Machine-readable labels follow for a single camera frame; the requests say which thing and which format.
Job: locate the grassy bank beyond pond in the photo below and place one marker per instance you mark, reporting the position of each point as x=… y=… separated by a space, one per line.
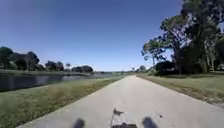
x=40 y=71

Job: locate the group of tall trees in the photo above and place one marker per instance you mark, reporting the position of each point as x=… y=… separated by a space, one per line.
x=196 y=40

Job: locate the row of trees beyond pond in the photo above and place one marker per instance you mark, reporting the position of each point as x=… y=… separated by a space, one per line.
x=30 y=60

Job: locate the grass strip beside water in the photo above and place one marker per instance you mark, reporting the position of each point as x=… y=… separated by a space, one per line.
x=33 y=101

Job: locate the wide grass field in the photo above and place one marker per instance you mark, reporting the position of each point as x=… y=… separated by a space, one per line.
x=200 y=85

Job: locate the dark pond water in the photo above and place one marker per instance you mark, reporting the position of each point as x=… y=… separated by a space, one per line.
x=23 y=81

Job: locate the robot's own part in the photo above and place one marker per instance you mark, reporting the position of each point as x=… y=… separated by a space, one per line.
x=149 y=122
x=79 y=123

